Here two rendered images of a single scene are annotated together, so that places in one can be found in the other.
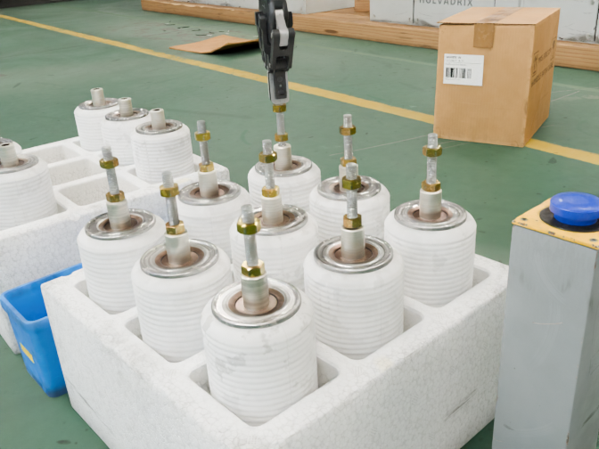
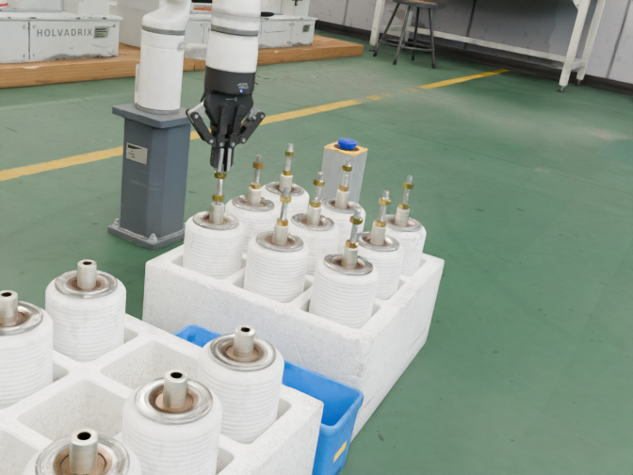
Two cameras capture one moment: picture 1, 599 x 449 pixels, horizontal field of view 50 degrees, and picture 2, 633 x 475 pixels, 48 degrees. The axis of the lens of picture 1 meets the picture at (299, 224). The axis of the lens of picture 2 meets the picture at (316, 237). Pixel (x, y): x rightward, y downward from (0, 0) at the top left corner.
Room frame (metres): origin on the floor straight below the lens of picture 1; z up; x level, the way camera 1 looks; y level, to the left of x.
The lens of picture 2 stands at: (1.12, 1.05, 0.67)
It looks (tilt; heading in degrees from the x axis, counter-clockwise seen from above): 22 degrees down; 244
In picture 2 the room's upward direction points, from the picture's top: 9 degrees clockwise
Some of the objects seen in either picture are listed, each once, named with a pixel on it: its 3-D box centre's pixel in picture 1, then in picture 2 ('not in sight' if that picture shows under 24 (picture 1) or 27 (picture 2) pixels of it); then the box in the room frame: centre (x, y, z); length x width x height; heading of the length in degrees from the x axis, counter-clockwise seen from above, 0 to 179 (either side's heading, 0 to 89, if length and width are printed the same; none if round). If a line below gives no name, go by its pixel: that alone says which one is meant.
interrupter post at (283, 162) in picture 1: (283, 157); (217, 213); (0.80, 0.02, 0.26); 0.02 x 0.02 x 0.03
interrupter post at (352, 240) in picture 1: (352, 241); (342, 199); (0.54, -0.05, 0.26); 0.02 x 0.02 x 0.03
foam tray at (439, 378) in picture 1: (283, 344); (300, 306); (0.63, 0.03, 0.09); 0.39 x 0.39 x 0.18; 41
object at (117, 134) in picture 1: (135, 164); (8, 386); (1.11, 0.29, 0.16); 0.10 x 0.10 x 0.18
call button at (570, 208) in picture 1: (576, 211); (347, 144); (0.46, -0.22, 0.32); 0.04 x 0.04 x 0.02
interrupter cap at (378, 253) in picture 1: (353, 254); (340, 205); (0.54, -0.05, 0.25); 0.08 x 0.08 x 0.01
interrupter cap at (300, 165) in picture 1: (283, 167); (216, 221); (0.80, 0.02, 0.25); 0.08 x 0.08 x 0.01
